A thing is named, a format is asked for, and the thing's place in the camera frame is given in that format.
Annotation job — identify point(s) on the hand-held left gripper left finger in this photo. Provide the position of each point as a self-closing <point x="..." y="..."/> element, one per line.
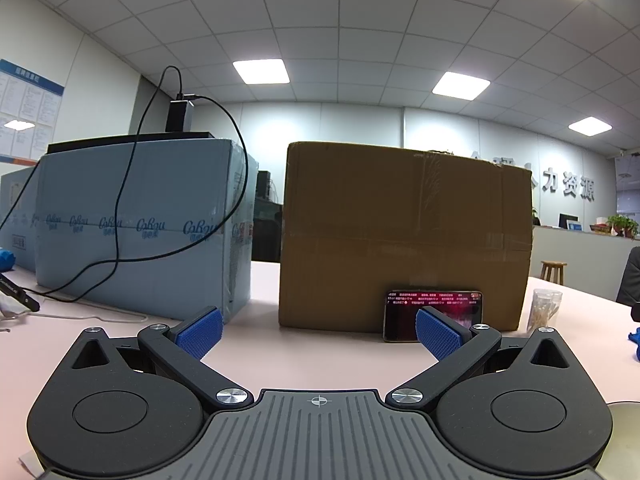
<point x="200" y="332"/>

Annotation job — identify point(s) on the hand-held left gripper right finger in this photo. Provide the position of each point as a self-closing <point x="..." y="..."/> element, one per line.
<point x="440" y="332"/>

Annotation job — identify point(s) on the dark blue ceramic bowl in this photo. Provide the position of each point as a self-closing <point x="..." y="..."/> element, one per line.
<point x="627" y="440"/>

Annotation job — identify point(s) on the black smartphone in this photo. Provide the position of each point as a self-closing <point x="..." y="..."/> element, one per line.
<point x="400" y="317"/>

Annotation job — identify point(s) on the clear cotton swab container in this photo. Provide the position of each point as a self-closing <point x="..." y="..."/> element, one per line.
<point x="544" y="310"/>

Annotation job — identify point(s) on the brown cardboard box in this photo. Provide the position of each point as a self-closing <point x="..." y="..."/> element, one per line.
<point x="400" y="230"/>

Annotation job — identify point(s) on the wooden stool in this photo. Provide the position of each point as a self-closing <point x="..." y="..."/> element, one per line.
<point x="553" y="271"/>

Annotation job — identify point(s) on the dark cabinet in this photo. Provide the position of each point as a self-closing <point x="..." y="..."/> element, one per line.
<point x="267" y="220"/>

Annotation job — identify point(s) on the large pale blue carton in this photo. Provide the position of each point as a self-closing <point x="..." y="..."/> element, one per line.
<point x="165" y="190"/>

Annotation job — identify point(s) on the potted green plant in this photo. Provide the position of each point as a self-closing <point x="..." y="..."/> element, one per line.
<point x="622" y="225"/>
<point x="536" y="216"/>

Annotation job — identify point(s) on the grey reception counter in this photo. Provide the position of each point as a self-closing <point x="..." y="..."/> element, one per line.
<point x="585" y="265"/>

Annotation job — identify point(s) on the computer monitor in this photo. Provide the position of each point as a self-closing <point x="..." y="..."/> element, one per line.
<point x="569" y="222"/>

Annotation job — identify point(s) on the black hand tool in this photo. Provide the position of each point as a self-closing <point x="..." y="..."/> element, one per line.
<point x="20" y="292"/>

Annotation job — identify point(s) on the blue cloth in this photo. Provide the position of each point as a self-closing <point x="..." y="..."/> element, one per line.
<point x="635" y="340"/>

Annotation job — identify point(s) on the dark padded chair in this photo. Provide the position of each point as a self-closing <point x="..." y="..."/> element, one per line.
<point x="631" y="280"/>

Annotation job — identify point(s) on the white tissue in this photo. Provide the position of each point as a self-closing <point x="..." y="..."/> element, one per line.
<point x="31" y="464"/>

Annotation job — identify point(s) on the black power adapter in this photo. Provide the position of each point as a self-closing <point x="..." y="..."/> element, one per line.
<point x="179" y="115"/>

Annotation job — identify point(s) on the ceiling light panel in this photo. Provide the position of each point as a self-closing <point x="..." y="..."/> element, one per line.
<point x="461" y="85"/>
<point x="261" y="71"/>
<point x="590" y="125"/>

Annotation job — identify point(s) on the grey wall lettering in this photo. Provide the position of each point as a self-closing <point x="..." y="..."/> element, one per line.
<point x="560" y="180"/>

